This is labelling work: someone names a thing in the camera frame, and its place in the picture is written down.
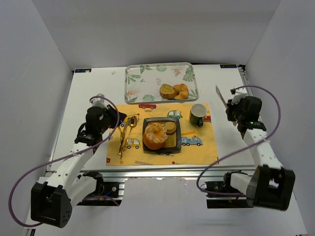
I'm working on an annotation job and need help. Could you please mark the metal serving tongs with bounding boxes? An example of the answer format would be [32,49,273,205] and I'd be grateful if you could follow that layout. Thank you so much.
[216,86,237,126]

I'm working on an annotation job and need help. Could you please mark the large orange sugared bun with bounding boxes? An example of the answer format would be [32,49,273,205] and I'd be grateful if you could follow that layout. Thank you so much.
[143,122,168,150]

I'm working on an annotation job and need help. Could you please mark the small round yellow cake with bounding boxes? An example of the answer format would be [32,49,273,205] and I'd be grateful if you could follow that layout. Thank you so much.
[164,121,177,134]

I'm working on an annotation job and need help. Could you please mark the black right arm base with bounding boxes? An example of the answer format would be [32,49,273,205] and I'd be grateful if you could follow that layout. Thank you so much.
[200,171,251,209]

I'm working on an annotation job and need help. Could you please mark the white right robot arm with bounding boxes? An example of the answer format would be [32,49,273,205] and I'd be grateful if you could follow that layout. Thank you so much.
[223,95,295,211]

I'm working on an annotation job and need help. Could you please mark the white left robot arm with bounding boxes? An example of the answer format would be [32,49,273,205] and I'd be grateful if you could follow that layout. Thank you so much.
[31,105,127,228]

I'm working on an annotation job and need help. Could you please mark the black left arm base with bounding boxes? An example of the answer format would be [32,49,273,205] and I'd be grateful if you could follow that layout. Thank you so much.
[77,171,124,207]

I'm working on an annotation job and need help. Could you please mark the herb bread slice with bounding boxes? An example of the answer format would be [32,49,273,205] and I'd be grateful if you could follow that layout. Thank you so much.
[159,84,178,99]

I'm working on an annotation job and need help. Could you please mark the gold spoon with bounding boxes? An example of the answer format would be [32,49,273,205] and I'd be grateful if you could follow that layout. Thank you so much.
[123,116,138,151]

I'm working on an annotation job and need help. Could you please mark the gold fork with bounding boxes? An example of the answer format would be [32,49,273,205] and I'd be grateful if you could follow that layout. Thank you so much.
[119,125,127,159]

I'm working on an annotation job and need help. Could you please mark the white leaf-print tray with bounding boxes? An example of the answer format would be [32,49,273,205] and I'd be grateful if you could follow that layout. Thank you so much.
[124,62,199,104]

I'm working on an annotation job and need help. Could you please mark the dark green mug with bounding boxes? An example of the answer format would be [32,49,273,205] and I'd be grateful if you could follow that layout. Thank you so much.
[189,104,207,127]

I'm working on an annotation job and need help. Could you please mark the blue right table label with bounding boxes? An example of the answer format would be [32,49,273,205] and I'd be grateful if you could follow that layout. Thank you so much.
[220,64,238,69]

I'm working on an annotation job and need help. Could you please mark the blue table label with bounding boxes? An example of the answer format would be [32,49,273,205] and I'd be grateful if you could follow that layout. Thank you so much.
[220,64,238,69]
[74,68,92,73]

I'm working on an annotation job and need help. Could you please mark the blue left table label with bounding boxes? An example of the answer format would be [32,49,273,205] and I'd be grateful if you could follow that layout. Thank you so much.
[74,68,92,73]

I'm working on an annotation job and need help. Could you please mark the black square plate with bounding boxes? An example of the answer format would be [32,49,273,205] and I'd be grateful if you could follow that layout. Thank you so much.
[142,117,182,155]

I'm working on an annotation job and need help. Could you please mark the twisted orange croissant roll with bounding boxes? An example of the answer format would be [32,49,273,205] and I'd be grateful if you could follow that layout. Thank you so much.
[173,84,189,100]

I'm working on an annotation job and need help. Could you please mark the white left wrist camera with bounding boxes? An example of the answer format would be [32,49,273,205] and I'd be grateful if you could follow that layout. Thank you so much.
[89,93,107,109]

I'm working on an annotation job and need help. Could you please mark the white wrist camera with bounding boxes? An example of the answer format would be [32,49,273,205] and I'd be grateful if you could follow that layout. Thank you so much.
[231,88,248,105]
[89,93,107,109]

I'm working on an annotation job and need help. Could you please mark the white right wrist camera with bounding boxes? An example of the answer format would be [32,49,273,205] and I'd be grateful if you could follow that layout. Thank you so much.
[231,88,248,105]

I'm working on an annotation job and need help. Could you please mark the aluminium table frame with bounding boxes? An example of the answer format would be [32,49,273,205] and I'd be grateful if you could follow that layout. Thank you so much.
[50,65,248,178]

